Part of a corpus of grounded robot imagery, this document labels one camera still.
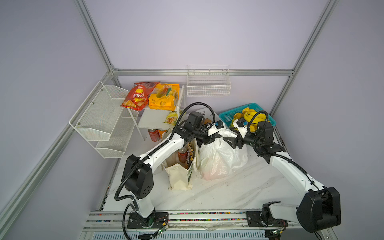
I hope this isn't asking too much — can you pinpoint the white plastic vegetable basket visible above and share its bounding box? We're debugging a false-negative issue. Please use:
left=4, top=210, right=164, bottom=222
left=197, top=108, right=219, bottom=122

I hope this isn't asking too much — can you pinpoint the red Lays chips bag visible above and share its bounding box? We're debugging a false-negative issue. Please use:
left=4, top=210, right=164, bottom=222
left=121, top=82, right=160, bottom=111

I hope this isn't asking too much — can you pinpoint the white three-tier shelf rack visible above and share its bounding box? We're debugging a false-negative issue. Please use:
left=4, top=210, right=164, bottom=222
left=135, top=85, right=186, bottom=140

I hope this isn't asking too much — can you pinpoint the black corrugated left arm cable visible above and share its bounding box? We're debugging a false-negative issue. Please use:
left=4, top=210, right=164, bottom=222
left=113, top=101, right=217, bottom=240

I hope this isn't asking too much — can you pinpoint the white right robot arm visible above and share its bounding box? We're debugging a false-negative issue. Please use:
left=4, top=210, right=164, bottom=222
left=224, top=120, right=342, bottom=233

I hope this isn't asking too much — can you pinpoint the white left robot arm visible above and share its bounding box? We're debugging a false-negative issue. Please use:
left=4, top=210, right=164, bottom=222
left=114, top=111, right=216, bottom=220

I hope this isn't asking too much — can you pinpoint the yellow-green corn chips bag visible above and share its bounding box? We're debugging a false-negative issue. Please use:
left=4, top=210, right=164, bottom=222
left=164, top=111, right=179, bottom=126

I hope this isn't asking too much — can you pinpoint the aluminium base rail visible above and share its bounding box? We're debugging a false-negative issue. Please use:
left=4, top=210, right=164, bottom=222
left=80, top=209, right=338, bottom=240

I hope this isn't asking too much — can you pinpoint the canvas floral tote bag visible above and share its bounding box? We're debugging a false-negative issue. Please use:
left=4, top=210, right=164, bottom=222
left=162, top=140, right=200, bottom=191

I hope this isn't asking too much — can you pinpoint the red coke can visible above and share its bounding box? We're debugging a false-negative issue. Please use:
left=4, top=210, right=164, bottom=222
left=177, top=147, right=188, bottom=164
left=148, top=129, right=161, bottom=142

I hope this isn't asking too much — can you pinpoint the orange Fanta soda can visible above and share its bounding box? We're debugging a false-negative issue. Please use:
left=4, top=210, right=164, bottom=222
left=158, top=130, right=167, bottom=139

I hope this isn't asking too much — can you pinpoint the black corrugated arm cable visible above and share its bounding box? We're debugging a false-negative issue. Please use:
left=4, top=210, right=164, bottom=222
left=113, top=101, right=217, bottom=240
left=246, top=110, right=322, bottom=193

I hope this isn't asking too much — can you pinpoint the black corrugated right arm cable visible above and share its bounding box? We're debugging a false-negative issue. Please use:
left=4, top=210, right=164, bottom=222
left=246, top=110, right=322, bottom=193

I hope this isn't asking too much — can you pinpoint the white wire wall basket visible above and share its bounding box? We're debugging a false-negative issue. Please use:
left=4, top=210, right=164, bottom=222
left=187, top=65, right=232, bottom=97

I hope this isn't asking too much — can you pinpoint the teal plastic fruit basket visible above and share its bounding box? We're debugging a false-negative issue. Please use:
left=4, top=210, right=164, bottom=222
left=219, top=103, right=263, bottom=128

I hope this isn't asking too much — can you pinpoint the white mesh wall shelf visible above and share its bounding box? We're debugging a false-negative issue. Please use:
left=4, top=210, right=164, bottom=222
left=69, top=82, right=139, bottom=159

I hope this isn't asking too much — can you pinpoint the toy banana bunch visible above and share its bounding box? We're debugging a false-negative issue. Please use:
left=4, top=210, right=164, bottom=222
left=242, top=108, right=266, bottom=133

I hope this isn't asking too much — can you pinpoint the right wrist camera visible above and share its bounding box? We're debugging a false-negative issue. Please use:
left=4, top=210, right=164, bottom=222
left=233, top=119, right=248, bottom=139

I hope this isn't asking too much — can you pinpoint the orange-yellow snack bag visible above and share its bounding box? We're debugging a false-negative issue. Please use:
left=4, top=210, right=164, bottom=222
left=149, top=83, right=180, bottom=111

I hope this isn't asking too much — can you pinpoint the white plastic grocery bag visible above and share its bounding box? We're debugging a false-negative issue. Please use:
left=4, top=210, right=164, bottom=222
left=198, top=129, right=248, bottom=181

